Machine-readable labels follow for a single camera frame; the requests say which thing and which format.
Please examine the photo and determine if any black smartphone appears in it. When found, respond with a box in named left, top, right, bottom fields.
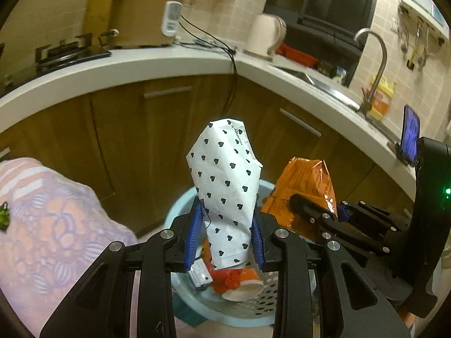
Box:
left=402, top=105, right=421, bottom=166

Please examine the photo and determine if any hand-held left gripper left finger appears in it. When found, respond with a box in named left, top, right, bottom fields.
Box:
left=39, top=196, right=205, bottom=338

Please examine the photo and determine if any green leafy vegetable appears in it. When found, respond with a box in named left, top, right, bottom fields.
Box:
left=0, top=201, right=11, bottom=233

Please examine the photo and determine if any beige rice cooker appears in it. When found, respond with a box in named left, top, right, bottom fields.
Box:
left=106, top=0, right=193, bottom=48

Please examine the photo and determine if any white heart-print paper bag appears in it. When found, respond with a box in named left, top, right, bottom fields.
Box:
left=185, top=117, right=264, bottom=270

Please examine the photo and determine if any orange snack bag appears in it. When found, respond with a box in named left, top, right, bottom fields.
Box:
left=261, top=157, right=338, bottom=235

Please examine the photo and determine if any black power cable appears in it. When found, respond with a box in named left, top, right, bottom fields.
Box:
left=180, top=14, right=238, bottom=113

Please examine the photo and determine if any metal kitchen sink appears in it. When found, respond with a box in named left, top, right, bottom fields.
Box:
left=273, top=65, right=360, bottom=110

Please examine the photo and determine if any red plastic packet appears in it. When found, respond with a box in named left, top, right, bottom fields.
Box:
left=208, top=239, right=244, bottom=294

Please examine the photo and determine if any yellow dish soap bottle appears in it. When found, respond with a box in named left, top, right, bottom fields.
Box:
left=364, top=75, right=397, bottom=120

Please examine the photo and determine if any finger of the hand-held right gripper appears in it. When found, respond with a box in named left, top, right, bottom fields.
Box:
left=338, top=200, right=413, bottom=235
left=289, top=194, right=390, bottom=256

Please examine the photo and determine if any black gas stove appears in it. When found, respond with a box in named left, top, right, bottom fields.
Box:
left=0, top=32, right=112, bottom=92

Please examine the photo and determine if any light blue plastic wastebasket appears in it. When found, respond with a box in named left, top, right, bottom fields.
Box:
left=163, top=179, right=318, bottom=329

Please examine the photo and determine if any white and blue carton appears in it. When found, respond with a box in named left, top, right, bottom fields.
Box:
left=188, top=258, right=214, bottom=291

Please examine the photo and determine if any black phone stand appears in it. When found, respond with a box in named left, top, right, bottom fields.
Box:
left=387, top=140, right=418, bottom=167

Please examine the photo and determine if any pink lace tablecloth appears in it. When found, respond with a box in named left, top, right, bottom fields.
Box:
left=0, top=157, right=138, bottom=338

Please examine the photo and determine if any orange paper cup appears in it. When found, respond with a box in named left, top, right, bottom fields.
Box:
left=222, top=268, right=264, bottom=301

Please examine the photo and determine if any red tray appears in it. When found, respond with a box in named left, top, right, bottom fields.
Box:
left=277, top=43, right=318, bottom=67

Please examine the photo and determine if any white electric kettle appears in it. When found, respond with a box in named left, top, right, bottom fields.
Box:
left=245, top=13, right=288, bottom=60

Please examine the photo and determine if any wooden kitchen counter cabinet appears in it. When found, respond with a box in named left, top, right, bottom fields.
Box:
left=0, top=46, right=423, bottom=240

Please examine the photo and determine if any metal kitchen faucet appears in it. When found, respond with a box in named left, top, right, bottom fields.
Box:
left=354, top=28, right=388, bottom=120

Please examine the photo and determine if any wooden cutting board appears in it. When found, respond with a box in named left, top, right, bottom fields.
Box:
left=82, top=0, right=122, bottom=39

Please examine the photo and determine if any white plug-in timer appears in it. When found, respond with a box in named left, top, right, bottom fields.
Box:
left=161, top=1, right=184, bottom=37

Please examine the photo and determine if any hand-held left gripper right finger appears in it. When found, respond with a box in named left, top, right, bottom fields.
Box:
left=251, top=215, right=413, bottom=338

